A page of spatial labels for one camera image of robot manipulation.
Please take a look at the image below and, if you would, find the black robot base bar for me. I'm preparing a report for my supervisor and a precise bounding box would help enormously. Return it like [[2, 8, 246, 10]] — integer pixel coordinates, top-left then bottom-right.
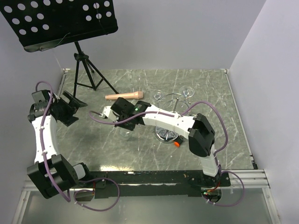
[[72, 170, 231, 199]]

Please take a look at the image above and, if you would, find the chrome wine glass rack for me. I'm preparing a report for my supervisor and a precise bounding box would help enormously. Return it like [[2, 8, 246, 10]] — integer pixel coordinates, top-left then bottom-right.
[[155, 93, 190, 144]]

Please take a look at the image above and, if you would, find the clear wine glass far right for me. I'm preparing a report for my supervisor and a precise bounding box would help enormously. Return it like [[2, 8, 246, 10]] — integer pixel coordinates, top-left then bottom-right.
[[179, 85, 195, 98]]

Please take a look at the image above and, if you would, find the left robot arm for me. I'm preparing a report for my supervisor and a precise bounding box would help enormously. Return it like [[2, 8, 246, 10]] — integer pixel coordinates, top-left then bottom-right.
[[27, 90, 92, 199]]

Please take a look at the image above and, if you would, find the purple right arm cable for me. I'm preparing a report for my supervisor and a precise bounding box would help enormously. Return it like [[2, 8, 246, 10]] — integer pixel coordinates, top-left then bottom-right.
[[89, 101, 245, 207]]

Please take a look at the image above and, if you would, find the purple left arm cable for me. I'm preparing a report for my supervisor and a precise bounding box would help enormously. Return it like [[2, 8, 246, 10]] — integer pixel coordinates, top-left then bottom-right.
[[35, 81, 121, 212]]

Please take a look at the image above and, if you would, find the black microphone orange end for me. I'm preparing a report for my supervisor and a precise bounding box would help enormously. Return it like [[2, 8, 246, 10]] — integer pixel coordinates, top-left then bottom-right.
[[174, 137, 183, 147]]

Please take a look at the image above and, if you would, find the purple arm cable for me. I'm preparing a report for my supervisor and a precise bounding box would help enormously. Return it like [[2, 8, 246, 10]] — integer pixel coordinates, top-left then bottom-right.
[[89, 101, 245, 207], [35, 81, 121, 212]]

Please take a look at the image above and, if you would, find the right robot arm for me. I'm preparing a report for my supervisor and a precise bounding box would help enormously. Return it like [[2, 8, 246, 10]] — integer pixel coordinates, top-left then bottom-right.
[[102, 98, 221, 186]]

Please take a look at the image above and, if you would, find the aluminium frame rail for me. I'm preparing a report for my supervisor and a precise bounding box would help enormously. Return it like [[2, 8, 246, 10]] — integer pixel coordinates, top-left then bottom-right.
[[19, 69, 281, 224]]

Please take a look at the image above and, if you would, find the black music stand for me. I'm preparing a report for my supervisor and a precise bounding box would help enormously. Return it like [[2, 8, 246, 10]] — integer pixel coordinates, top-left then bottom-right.
[[0, 0, 118, 90]]

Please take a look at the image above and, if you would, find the clear wine glass far left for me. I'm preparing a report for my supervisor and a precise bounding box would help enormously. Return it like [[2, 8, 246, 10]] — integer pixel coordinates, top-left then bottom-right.
[[152, 90, 164, 100]]

